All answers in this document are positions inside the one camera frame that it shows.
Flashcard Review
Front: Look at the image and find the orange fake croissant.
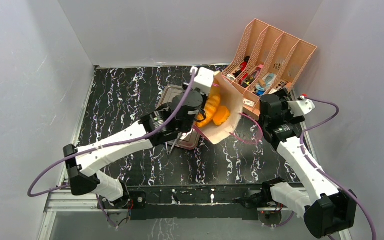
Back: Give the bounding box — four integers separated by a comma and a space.
195, 86, 221, 128

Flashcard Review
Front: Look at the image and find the pink paper bag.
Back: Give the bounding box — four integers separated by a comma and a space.
196, 71, 263, 145

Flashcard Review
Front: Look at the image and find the round orange fake bun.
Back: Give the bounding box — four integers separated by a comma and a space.
212, 105, 231, 126

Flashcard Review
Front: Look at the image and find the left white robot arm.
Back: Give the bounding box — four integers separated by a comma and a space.
63, 88, 210, 208

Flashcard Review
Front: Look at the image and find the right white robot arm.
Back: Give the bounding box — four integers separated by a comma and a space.
258, 89, 357, 239

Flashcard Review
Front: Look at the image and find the silver metal tray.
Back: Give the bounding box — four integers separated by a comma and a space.
155, 85, 202, 151

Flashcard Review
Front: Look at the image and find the blue tape roll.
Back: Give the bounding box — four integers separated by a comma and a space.
254, 73, 277, 96

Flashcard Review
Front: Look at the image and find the small white packet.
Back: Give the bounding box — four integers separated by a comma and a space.
243, 99, 255, 108

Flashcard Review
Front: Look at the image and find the pink capped dark bottle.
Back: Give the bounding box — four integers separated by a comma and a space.
240, 64, 264, 89

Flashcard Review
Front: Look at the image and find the pink desk file organizer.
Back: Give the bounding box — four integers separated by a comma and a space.
222, 19, 317, 120

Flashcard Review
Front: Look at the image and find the red black bottle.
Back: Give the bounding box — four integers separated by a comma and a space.
232, 56, 250, 78

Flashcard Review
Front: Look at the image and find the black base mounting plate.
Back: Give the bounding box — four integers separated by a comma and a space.
97, 185, 294, 222

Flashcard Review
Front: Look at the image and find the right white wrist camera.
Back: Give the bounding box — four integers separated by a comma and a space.
287, 95, 316, 117

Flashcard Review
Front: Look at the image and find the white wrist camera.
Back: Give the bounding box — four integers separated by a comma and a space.
287, 95, 316, 117
190, 66, 215, 97

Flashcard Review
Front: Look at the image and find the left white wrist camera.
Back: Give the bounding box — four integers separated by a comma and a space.
190, 66, 215, 97

